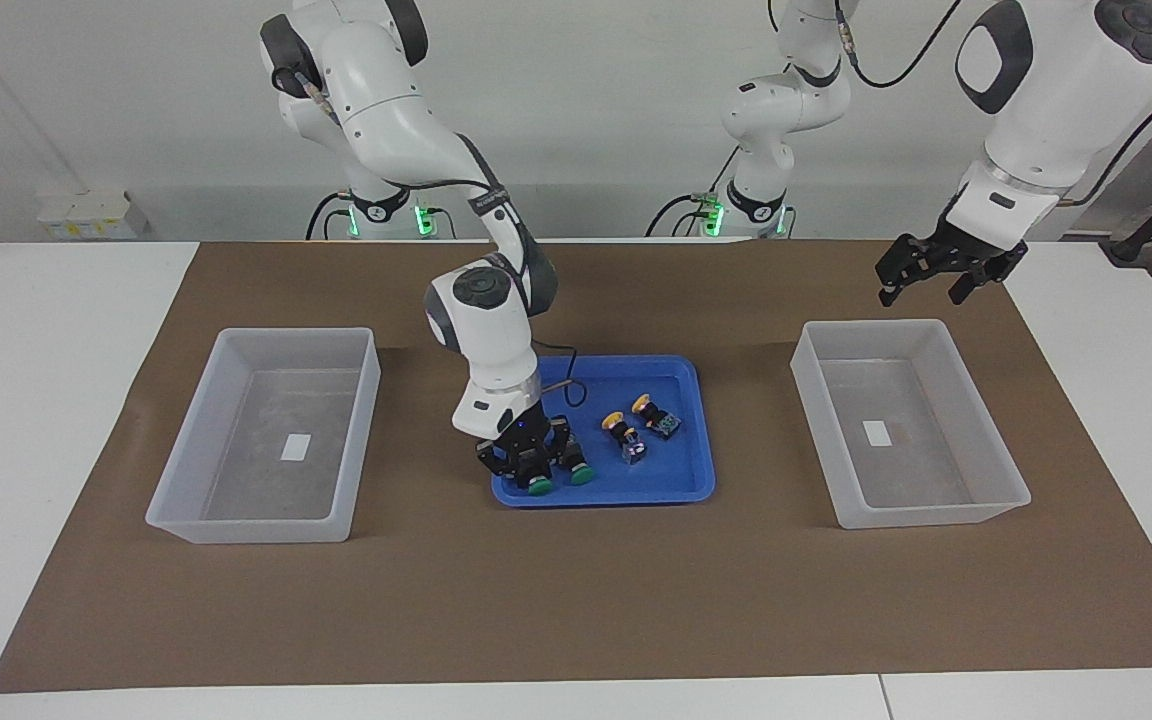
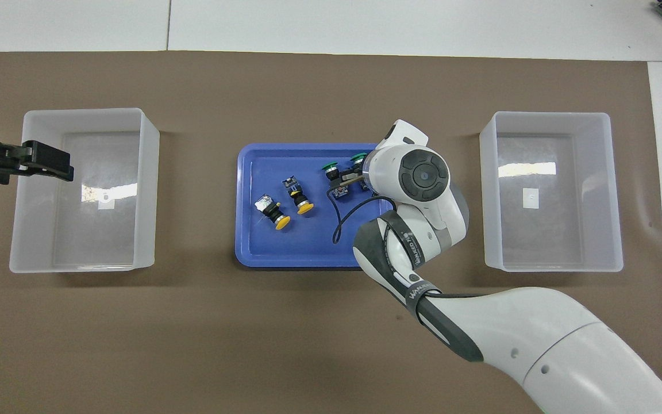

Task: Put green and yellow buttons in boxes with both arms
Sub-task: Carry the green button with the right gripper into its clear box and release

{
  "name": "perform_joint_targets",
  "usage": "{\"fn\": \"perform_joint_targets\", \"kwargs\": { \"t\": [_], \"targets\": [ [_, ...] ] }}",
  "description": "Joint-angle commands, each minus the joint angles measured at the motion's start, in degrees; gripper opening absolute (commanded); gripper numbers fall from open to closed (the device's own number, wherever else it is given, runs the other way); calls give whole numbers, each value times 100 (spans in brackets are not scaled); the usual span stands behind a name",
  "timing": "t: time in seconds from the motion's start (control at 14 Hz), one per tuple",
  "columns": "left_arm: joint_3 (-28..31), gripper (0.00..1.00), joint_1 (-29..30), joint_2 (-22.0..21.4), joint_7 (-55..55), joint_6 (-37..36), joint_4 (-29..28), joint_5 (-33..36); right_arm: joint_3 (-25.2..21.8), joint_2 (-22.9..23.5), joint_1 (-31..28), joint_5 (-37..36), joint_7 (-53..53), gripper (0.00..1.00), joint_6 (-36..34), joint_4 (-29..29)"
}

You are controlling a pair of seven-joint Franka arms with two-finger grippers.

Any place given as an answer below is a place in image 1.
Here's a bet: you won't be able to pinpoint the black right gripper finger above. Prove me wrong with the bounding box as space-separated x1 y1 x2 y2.
546 414 579 471
476 438 531 493

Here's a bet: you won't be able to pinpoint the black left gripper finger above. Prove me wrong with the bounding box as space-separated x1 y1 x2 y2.
948 250 1030 307
874 233 939 308

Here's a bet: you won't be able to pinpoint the yellow push button dark block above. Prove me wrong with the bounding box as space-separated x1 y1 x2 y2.
602 409 649 463

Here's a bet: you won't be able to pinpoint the yellow push button clear block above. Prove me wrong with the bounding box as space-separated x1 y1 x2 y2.
633 394 684 439

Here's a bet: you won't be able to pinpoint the small white boxes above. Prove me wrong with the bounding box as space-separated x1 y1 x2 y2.
36 190 149 241

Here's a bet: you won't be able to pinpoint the blue plastic tray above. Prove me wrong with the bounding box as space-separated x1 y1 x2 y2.
491 355 717 509

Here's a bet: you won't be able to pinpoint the brown paper table mat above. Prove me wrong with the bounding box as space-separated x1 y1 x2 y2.
0 238 1152 694

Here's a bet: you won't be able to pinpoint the translucent white plastic box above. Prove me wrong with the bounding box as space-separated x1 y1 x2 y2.
144 327 382 545
790 319 1032 531

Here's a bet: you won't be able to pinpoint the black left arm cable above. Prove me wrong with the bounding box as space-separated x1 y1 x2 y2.
831 0 1152 211

